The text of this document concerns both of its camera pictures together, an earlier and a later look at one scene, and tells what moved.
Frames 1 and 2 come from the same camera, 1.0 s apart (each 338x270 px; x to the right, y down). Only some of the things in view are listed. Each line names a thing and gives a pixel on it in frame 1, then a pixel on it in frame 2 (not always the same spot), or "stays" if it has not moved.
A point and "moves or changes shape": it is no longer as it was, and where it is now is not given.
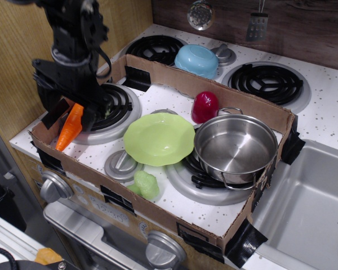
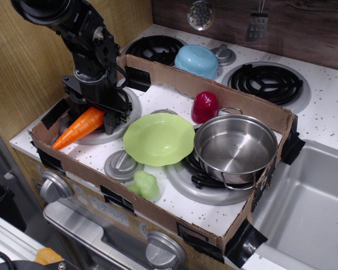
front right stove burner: x=190 y=181 stays
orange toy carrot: x=71 y=125 moves or changes shape
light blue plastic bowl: x=198 y=58 stays
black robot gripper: x=73 y=77 -> x=97 y=86
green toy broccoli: x=145 y=184 stays
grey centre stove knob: x=120 y=167 stays
